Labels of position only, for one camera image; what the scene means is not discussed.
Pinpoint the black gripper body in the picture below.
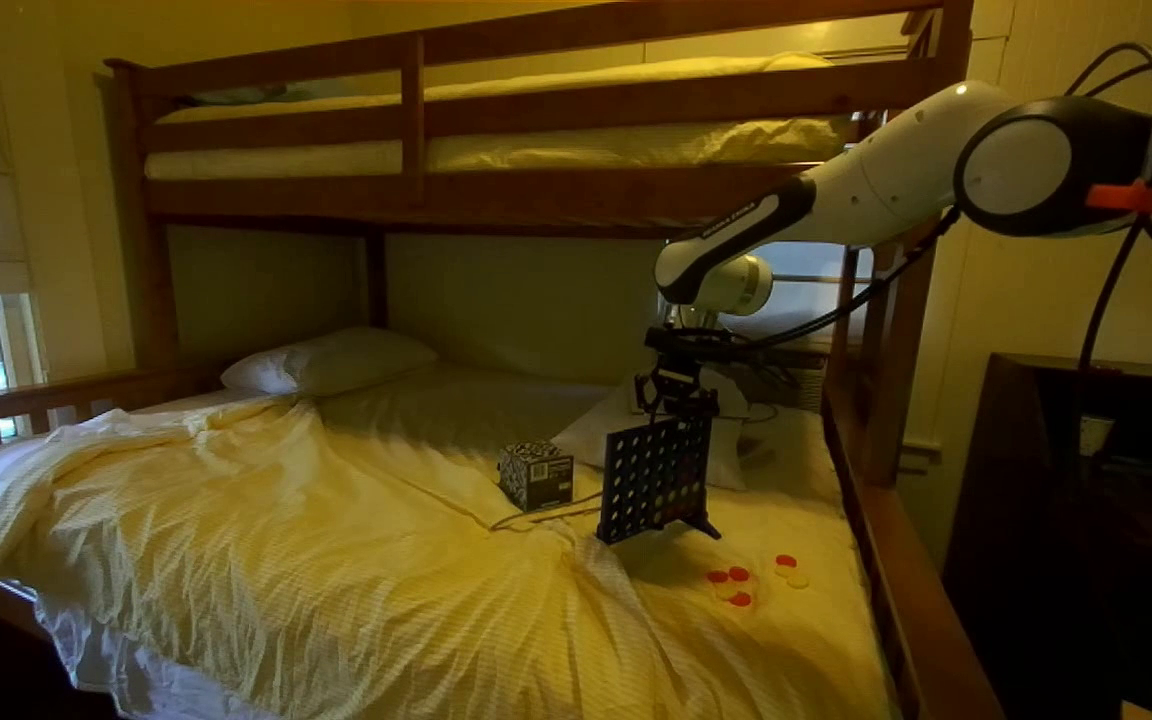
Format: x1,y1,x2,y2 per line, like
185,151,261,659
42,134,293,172
645,323,743,398

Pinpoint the blue grid token holder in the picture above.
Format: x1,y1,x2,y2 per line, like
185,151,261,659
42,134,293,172
593,413,727,549

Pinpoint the black patterned cardboard box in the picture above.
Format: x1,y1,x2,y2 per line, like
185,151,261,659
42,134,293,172
490,441,577,513

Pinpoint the cream bunk mattress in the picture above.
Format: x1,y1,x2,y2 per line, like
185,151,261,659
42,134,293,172
141,51,859,185

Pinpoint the white bed pillow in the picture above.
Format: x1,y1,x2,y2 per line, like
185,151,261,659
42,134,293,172
214,323,439,405

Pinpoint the cream striped bedsheet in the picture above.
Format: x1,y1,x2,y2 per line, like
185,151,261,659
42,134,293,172
0,364,899,720

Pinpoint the dark wooden dresser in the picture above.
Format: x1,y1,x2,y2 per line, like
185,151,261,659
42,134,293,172
941,351,1152,720

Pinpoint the white mattress sheet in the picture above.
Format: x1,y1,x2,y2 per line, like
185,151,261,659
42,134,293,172
0,444,246,720

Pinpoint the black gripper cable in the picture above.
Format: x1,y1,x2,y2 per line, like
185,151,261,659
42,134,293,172
730,194,968,354

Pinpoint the brown wooden bunk bed frame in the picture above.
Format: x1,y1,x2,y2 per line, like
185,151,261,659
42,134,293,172
0,0,1008,720

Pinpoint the orange cable clip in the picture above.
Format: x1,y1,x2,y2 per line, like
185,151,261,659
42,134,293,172
1084,181,1152,217

